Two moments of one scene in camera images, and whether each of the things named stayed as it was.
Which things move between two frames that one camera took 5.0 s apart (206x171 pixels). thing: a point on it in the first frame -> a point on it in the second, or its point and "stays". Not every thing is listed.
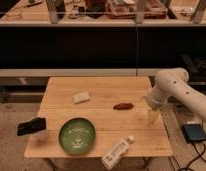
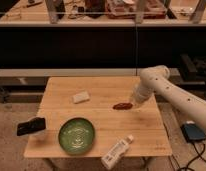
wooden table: [115, 107] stays
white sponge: [81, 97] stays
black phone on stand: [33, 125] stays
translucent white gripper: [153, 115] -> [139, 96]
